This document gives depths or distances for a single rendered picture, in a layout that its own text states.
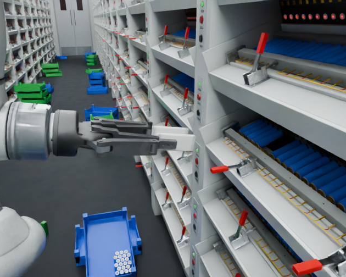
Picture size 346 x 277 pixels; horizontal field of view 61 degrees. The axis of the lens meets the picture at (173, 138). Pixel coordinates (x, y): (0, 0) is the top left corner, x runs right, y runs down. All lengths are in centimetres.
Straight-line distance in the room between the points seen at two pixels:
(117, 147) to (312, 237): 32
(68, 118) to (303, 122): 34
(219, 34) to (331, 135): 41
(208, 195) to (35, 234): 54
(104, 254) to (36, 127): 105
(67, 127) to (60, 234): 128
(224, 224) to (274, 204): 27
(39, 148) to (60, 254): 116
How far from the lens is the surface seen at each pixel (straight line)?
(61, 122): 48
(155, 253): 152
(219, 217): 82
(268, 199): 57
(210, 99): 75
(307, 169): 59
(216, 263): 96
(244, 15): 76
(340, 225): 49
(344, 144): 40
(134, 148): 47
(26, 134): 47
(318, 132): 43
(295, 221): 53
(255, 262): 71
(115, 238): 148
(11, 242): 100
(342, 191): 54
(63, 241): 167
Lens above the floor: 104
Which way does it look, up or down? 22 degrees down
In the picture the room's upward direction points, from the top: straight up
